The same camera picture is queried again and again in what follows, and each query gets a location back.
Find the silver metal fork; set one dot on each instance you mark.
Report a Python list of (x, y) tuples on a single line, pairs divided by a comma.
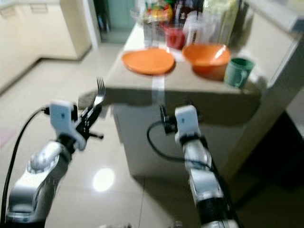
[(100, 95)]

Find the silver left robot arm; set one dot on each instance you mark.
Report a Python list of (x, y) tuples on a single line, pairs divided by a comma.
[(33, 180)]

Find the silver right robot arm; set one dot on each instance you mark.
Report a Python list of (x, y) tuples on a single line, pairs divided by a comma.
[(199, 180)]

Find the beige stone-top table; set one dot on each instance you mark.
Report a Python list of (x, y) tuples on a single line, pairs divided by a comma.
[(133, 142)]

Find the orange plastic bowl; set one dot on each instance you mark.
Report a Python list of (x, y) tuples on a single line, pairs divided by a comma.
[(206, 59)]

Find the orange plastic plate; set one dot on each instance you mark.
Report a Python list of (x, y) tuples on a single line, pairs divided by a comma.
[(148, 61)]

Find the green plastic cup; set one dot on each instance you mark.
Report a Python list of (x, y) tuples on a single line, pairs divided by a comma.
[(238, 73)]

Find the red plastic cup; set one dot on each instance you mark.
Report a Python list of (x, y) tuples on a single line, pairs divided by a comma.
[(175, 39)]

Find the clear plastic pitcher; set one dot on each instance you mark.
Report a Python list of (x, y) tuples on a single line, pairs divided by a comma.
[(195, 29)]

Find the clear drinking glass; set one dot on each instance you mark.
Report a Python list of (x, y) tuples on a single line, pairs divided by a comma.
[(153, 34)]

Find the dark sauce bottle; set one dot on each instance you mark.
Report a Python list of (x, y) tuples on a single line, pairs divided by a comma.
[(187, 8)]

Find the bottle with orange label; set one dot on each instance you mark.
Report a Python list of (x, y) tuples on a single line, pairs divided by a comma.
[(159, 12)]

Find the cream kitchen cabinets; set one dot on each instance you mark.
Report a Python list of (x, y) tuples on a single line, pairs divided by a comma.
[(38, 33)]

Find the white kitchen counter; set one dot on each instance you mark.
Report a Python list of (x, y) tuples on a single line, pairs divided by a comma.
[(275, 57)]

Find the teal door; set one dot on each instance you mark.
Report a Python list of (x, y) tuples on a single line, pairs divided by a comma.
[(121, 14)]

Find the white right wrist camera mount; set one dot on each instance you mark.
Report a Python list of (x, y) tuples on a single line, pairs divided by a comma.
[(187, 121)]

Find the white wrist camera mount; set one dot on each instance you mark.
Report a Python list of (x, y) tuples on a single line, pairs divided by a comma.
[(187, 121), (62, 118)]

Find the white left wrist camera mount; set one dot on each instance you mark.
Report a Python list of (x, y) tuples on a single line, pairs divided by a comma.
[(62, 118)]

